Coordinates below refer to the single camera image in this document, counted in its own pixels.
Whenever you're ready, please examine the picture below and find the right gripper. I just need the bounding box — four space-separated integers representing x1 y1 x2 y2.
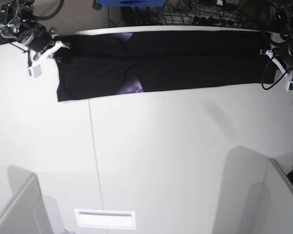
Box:
17 25 72 63

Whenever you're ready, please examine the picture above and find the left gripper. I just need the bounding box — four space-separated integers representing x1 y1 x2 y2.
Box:
259 41 293 84

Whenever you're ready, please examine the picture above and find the black T-shirt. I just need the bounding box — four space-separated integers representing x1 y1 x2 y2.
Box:
55 31 270 101

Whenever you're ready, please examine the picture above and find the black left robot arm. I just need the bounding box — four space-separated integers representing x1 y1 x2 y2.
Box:
256 0 293 91

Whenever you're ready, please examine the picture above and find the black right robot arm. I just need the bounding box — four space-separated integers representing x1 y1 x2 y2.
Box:
0 0 69 67

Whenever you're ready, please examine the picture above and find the blue box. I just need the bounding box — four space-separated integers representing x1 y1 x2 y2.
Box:
98 0 166 7

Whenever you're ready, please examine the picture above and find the right grey divider panel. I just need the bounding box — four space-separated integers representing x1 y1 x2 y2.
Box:
244 158 293 234

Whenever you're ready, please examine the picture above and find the grey divider panel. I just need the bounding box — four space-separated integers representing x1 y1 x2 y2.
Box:
244 158 293 234
0 174 53 234

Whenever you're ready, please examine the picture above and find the left grey divider panel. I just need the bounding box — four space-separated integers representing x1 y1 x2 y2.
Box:
0 174 53 234

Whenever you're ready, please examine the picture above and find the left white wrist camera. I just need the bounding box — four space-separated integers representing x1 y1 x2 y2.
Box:
284 78 293 92

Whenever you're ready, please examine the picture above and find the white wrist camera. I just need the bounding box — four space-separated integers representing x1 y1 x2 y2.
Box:
284 78 293 92
26 65 42 78

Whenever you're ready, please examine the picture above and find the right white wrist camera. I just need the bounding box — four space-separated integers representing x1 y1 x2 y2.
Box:
26 65 42 78

